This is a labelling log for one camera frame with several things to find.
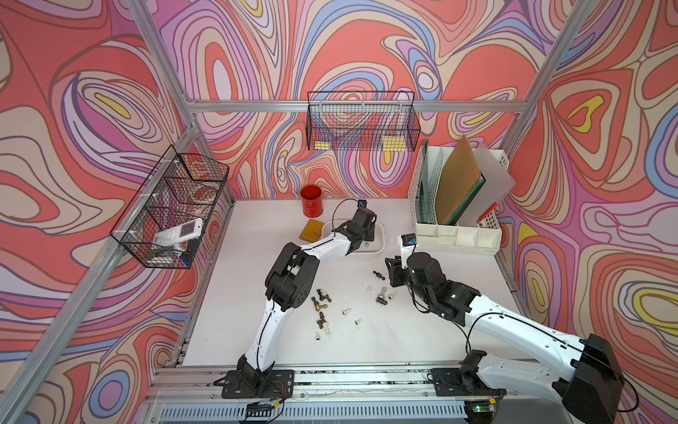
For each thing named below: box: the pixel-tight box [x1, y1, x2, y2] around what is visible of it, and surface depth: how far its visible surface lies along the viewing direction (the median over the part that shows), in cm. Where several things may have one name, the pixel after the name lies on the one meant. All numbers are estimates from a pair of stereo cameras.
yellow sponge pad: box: [298, 219, 325, 243], surface depth 110 cm
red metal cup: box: [300, 184, 324, 219], surface depth 111 cm
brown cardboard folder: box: [435, 134, 483, 225], surface depth 103 cm
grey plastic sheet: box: [458, 144, 517, 226], surface depth 92 cm
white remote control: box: [153, 218, 204, 247], surface depth 70 cm
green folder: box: [446, 172, 487, 226], surface depth 92 cm
